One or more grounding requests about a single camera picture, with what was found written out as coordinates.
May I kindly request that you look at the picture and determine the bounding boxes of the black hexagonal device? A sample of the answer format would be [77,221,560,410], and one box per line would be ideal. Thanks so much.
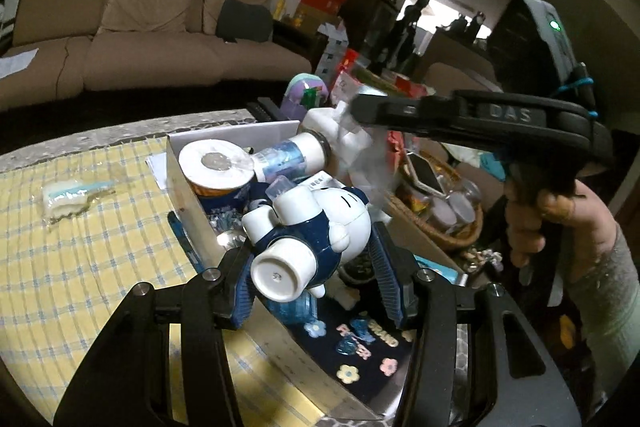
[407,153,447,194]

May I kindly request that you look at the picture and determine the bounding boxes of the purple green toy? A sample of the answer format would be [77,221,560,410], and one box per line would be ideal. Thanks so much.
[280,73,331,121]

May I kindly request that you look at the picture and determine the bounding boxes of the clear plastic bag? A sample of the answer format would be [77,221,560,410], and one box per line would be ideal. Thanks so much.
[335,99,402,218]

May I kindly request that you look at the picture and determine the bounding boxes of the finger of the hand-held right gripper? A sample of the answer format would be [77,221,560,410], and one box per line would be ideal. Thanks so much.
[349,93,458,141]

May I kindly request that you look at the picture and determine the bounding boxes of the dark wooden cabinet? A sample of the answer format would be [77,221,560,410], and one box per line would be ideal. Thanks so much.
[340,0,401,70]

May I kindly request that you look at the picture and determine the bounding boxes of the orange blue can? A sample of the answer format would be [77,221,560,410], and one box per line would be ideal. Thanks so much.
[187,177,253,214]

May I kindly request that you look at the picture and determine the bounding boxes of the dark sofa cushion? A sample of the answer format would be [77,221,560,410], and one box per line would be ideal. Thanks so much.
[216,0,275,44]

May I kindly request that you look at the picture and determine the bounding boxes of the beige sofa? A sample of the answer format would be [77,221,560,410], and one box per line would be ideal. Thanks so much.
[0,0,315,114]

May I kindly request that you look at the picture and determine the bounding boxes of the blue white wrapped bottle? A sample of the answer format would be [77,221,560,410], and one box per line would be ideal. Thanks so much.
[249,131,332,181]

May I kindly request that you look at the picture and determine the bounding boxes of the white blue robot toy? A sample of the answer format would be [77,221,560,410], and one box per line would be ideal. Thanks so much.
[242,176,374,325]

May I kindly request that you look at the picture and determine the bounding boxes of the teal box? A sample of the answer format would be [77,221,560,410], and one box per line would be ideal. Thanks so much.
[416,255,468,288]

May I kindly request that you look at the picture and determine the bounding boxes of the blue pen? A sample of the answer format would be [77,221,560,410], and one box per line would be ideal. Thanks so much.
[166,211,207,274]

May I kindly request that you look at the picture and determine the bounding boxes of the pale blue wrapped packet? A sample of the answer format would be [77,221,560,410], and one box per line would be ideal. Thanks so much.
[40,176,119,224]

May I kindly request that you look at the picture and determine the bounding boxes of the navy flower pouch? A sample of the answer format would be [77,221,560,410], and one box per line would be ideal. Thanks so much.
[280,297,427,409]

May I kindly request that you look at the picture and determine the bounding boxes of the purple lid jar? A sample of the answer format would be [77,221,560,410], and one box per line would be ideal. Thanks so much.
[452,181,483,210]
[428,197,458,230]

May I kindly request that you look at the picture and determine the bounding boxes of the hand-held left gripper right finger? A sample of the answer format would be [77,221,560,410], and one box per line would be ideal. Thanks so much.
[369,226,584,427]

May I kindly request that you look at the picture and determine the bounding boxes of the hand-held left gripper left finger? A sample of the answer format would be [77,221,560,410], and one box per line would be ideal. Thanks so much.
[52,247,259,427]

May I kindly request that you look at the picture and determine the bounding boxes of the yellow checked tablecloth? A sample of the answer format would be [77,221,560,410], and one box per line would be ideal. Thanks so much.
[0,136,383,427]

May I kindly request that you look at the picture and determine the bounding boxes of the wicker basket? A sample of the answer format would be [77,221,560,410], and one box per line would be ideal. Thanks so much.
[386,147,487,252]

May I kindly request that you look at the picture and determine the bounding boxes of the beige armchair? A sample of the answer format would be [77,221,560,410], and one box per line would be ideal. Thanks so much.
[422,29,502,98]

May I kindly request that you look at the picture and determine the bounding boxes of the white paper sheet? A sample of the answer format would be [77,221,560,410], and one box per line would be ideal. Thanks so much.
[0,48,40,80]

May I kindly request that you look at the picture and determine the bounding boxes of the person's right forearm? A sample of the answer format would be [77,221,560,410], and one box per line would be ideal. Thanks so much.
[564,227,640,410]

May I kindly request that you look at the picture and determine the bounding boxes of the person's right hand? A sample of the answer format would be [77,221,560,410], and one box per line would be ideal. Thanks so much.
[502,179,619,271]

